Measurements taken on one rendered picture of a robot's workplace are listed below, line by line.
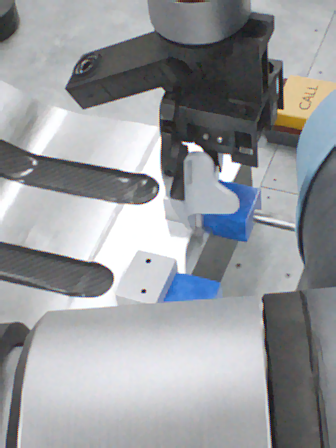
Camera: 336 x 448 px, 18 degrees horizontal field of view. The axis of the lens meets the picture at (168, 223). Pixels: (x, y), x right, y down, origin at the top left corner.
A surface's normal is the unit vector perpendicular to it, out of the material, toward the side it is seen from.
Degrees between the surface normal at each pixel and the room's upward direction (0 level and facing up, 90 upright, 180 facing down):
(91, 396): 2
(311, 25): 0
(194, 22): 90
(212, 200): 77
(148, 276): 0
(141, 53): 28
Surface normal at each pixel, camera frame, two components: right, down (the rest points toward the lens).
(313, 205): -0.92, -0.23
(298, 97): -0.11, -0.63
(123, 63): -0.55, -0.63
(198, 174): -0.37, 0.59
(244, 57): -0.37, 0.74
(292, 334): -0.11, -0.87
